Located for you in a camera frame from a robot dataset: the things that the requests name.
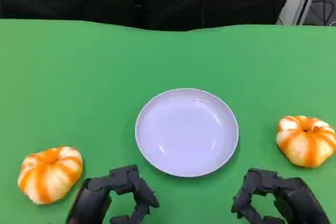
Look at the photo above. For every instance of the green table cloth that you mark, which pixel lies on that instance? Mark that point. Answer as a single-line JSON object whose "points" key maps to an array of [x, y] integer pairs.
{"points": [[78, 77]]}

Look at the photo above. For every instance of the lilac plate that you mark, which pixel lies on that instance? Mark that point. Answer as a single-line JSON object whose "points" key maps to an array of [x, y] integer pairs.
{"points": [[186, 132]]}

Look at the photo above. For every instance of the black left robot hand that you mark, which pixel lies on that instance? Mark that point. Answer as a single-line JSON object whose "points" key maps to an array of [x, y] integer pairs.
{"points": [[92, 197]]}

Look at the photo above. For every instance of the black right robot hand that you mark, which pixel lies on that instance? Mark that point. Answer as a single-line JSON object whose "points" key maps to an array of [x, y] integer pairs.
{"points": [[302, 203]]}

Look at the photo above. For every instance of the orange and white bread roll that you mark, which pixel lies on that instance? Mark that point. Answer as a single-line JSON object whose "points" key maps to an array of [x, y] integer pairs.
{"points": [[50, 174], [304, 142]]}

